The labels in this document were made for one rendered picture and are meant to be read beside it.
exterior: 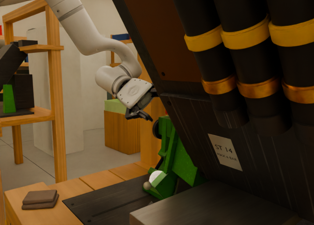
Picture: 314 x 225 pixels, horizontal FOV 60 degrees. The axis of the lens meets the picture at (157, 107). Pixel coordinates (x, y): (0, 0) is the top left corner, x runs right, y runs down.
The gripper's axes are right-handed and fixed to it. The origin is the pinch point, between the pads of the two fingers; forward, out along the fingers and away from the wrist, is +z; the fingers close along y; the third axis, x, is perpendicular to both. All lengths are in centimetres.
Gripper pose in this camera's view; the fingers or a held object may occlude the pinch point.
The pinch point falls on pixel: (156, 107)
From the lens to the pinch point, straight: 79.5
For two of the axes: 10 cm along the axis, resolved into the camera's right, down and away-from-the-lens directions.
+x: 4.3, 5.9, 6.9
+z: 6.1, 3.7, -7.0
